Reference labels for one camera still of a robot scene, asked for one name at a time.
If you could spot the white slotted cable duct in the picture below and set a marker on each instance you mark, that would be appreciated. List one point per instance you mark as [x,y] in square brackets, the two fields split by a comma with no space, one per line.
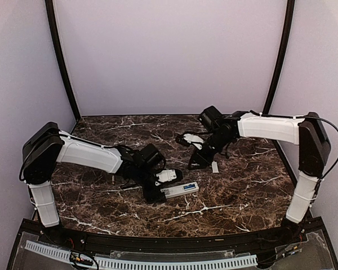
[132,260]

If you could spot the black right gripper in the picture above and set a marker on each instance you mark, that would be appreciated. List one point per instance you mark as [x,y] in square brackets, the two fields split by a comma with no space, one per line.
[203,160]

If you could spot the black front frame rail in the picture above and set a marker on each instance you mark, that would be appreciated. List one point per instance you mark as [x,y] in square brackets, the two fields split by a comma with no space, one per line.
[263,240]

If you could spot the white remote control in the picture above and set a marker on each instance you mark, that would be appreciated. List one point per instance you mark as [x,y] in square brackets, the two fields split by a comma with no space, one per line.
[179,190]

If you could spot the blue battery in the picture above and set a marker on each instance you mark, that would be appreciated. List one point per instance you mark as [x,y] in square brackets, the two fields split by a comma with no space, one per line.
[189,186]

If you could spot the black right corner frame post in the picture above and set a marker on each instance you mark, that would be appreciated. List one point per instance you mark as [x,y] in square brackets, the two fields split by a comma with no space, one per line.
[280,56]

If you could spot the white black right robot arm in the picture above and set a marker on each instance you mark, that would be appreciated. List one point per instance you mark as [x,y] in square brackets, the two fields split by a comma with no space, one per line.
[305,131]

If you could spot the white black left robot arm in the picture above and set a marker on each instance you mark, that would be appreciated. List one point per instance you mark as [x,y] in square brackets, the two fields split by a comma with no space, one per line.
[51,146]

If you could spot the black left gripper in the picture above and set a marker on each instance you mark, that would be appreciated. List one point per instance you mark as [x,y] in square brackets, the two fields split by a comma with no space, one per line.
[154,196]

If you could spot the small circuit board with wires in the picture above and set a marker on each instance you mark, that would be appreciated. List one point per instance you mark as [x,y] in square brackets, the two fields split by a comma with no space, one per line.
[82,261]

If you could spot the black left corner frame post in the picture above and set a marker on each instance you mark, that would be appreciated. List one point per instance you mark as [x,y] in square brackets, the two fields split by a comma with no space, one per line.
[54,31]

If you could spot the white battery cover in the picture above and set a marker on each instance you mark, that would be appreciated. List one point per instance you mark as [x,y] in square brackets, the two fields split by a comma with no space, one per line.
[214,166]

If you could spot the black corner frame post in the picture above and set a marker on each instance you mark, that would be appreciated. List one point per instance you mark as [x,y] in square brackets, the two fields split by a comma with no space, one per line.
[54,31]
[280,56]

